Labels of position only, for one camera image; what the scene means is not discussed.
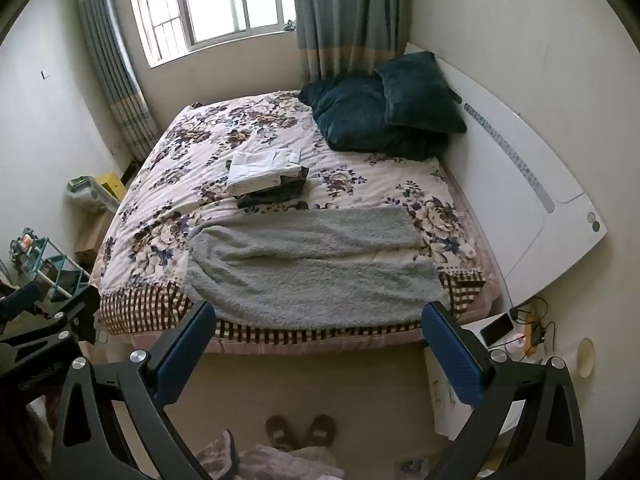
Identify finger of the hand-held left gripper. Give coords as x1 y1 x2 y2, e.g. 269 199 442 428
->
0 282 43 323
30 285 101 346

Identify black phone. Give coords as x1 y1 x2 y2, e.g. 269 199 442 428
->
480 312 516 347

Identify floral bedspread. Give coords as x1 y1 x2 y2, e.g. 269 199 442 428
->
91 91 501 356

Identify round beige wall cap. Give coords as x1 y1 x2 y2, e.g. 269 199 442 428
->
577 338 597 378

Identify teal shelf rack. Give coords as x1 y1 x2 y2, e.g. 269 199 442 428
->
7 235 93 306

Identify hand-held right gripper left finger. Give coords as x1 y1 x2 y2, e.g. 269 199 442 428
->
50 301 217 480

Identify person's patterned pajama leg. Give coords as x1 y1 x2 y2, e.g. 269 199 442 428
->
195 430 346 480

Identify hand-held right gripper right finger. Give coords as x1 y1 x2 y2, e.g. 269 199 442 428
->
421 302 586 480

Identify colourful toy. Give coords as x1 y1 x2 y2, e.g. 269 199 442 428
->
9 227 45 267

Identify white nightstand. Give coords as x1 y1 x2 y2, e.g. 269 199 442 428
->
424 310 546 441

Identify window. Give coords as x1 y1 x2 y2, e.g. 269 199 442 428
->
125 0 297 68

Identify folded white garment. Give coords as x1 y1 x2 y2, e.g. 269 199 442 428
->
227 148 302 196

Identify clear plastic bin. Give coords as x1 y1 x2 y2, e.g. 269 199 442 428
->
64 176 121 213

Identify dark teal pillow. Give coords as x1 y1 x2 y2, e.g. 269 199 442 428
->
297 76 451 162
375 52 468 134

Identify folded dark garment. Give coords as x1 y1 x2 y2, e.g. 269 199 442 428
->
236 165 310 208

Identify brown slipper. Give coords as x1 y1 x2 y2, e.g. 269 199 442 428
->
306 414 337 448
265 416 299 452

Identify yellow box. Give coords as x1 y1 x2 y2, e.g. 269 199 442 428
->
95 172 126 201

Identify grey fleece pants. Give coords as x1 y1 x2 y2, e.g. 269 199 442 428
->
182 207 446 328

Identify white headboard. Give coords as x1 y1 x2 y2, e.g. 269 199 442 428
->
402 42 608 311

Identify power strip with plugs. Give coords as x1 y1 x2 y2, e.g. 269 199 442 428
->
512 299 558 358

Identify plaid blue curtain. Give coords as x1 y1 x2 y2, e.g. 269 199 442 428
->
75 0 161 161

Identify grey-green curtain right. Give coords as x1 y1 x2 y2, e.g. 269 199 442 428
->
292 0 408 83

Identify cardboard box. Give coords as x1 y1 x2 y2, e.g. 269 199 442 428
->
75 207 118 266

